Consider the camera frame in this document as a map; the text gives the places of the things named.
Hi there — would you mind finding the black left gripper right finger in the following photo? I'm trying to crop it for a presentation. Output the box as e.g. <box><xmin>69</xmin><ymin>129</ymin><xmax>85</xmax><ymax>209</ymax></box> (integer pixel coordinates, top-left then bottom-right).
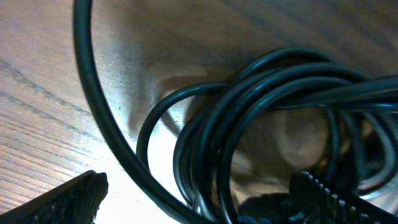
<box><xmin>238</xmin><ymin>172</ymin><xmax>397</xmax><ymax>224</ymax></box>

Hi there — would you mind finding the black usb cable bundle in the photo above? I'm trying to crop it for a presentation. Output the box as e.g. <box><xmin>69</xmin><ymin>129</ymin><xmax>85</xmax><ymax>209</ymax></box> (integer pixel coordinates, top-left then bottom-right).
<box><xmin>72</xmin><ymin>0</ymin><xmax>398</xmax><ymax>224</ymax></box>

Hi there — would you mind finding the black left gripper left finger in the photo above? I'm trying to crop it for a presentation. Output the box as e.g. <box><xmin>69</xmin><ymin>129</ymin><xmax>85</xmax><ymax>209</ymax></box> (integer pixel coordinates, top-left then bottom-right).
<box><xmin>1</xmin><ymin>170</ymin><xmax>108</xmax><ymax>224</ymax></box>

